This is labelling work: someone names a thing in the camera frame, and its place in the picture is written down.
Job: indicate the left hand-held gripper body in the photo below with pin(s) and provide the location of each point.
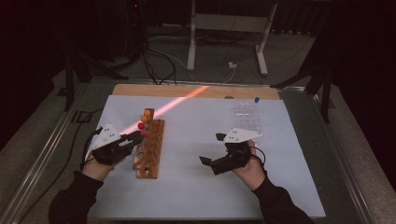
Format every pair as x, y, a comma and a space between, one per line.
107, 138

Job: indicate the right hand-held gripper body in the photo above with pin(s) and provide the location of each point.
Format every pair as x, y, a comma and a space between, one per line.
241, 136

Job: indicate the clear plastic test tube rack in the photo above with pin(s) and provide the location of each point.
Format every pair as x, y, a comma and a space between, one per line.
247, 118

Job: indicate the wooden test tube rack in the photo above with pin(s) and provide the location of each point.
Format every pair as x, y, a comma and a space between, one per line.
154, 149

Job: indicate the person's left hand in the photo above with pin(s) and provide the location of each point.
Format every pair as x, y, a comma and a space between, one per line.
98, 171

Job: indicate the person's right hand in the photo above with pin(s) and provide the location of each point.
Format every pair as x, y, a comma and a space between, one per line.
253, 174

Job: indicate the white table board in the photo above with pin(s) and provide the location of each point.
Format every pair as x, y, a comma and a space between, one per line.
193, 193

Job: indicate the blue capped test tube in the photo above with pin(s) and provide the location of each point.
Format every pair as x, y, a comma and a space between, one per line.
257, 100

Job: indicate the black metal stand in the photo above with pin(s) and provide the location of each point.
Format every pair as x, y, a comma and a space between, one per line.
69, 84
325, 93

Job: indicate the white power plug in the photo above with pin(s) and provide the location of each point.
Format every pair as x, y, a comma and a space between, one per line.
232, 65

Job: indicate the white metal stand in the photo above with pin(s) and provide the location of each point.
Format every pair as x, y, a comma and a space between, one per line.
229, 23

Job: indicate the aluminium frame rail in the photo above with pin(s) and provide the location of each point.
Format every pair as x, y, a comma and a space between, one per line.
342, 161
40, 161

